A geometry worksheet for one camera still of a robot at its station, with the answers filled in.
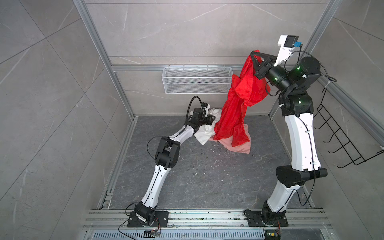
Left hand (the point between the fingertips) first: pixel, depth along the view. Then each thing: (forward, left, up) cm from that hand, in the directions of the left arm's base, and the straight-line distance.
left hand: (215, 114), depth 102 cm
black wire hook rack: (-40, -49, +16) cm, 65 cm away
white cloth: (-8, +7, -10) cm, 15 cm away
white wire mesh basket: (+18, +12, +15) cm, 26 cm away
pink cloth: (-21, -18, -12) cm, 30 cm away
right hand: (-16, -5, +48) cm, 51 cm away
